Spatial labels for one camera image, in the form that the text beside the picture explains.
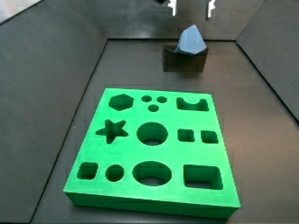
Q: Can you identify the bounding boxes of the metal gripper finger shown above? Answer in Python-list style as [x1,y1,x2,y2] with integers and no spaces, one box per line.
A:
[206,0,216,19]
[166,0,177,17]

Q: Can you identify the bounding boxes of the blue three prong object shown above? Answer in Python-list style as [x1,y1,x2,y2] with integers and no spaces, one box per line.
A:
[173,24,206,55]

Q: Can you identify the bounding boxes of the black curved fixture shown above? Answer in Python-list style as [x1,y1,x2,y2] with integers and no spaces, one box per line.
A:
[162,45,208,72]

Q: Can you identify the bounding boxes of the green shape sorting block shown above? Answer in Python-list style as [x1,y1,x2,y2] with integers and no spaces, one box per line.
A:
[62,88,240,219]

